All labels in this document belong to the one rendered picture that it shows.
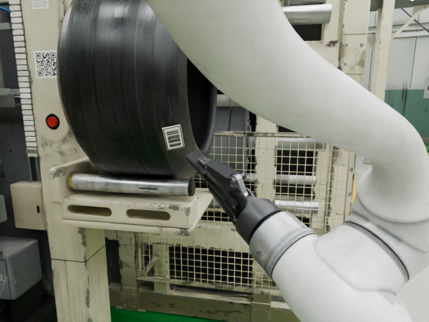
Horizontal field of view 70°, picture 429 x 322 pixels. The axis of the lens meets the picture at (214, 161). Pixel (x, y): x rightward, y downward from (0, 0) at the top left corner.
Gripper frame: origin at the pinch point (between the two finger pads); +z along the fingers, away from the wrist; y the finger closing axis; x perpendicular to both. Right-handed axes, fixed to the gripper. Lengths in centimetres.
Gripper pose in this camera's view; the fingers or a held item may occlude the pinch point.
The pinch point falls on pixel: (200, 163)
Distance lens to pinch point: 60.9
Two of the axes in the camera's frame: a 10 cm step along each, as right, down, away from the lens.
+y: 0.9, 7.5, 6.5
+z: -5.4, -5.1, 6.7
